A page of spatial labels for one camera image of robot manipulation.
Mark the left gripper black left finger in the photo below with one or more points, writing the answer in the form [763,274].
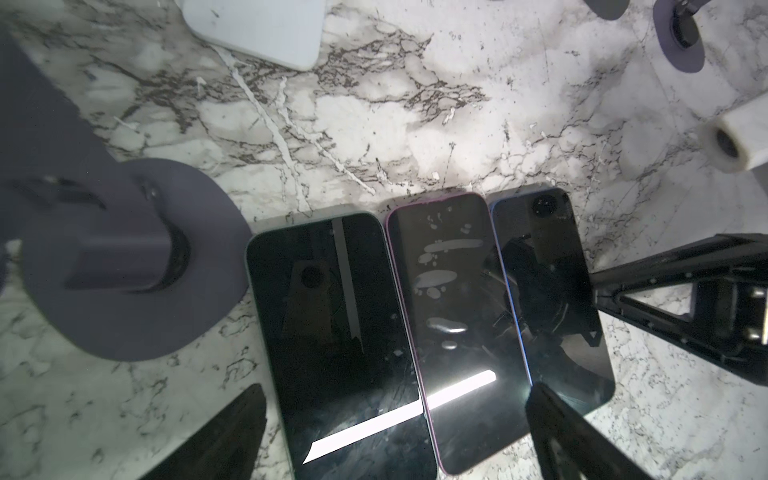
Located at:
[226,447]

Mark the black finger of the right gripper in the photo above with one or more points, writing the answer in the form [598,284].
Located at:
[727,321]

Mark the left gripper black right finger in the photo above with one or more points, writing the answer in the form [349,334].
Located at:
[568,447]

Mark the pink-edged smartphone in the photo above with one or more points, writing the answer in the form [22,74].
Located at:
[464,337]

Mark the teal-edged smartphone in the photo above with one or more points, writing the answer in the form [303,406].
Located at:
[338,352]

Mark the blue-edged smartphone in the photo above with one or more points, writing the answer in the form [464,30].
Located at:
[552,297]

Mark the purple round-base phone stand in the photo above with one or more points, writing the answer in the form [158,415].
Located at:
[131,260]

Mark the lilac round-base phone stand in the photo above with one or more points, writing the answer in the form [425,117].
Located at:
[678,34]

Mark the dark grey round-base stand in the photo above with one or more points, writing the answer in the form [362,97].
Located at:
[608,9]

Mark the white folding phone stand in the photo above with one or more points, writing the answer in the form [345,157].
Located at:
[284,32]

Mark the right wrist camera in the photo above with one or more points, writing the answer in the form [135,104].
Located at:
[736,140]

